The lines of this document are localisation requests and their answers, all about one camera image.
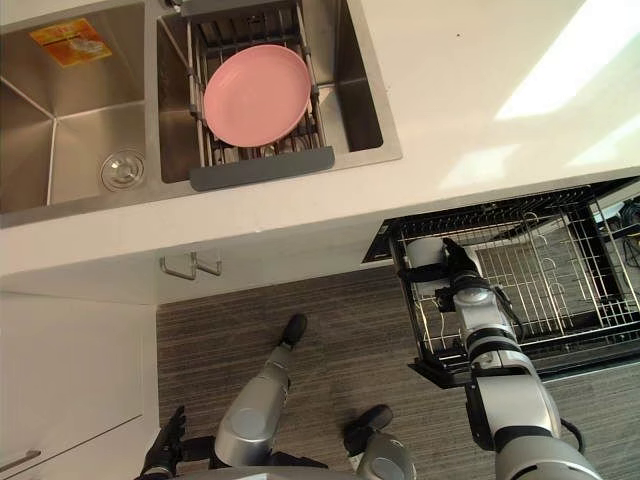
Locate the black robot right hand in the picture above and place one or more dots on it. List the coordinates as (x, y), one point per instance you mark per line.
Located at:
(465, 270)

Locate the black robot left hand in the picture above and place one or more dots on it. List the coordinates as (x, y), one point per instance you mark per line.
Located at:
(165, 445)

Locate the white cup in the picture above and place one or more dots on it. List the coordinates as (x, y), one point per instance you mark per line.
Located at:
(422, 252)

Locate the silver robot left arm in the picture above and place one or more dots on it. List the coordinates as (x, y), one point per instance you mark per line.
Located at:
(157, 476)

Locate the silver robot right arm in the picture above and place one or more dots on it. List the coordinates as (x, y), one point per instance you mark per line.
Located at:
(510, 400)

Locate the black dishwasher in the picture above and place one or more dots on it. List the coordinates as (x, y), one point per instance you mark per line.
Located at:
(440, 372)

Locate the dark grey sink rack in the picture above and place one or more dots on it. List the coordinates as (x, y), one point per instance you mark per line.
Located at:
(260, 172)

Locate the round steel sink drain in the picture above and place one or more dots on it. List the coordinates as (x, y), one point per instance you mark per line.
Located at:
(122, 169)

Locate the stainless sink with sticker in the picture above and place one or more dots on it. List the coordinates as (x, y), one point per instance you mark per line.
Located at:
(75, 125)

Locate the yellow sink sticker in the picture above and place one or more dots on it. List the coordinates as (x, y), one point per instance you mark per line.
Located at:
(70, 42)

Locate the white cabinet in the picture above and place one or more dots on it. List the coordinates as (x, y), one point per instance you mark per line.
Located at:
(75, 360)

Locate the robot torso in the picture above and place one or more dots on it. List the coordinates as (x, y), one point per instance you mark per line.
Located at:
(300, 474)

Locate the silver robot right leg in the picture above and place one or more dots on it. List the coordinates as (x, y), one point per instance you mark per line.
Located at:
(380, 455)

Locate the pink plate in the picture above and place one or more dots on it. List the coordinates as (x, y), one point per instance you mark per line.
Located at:
(255, 95)

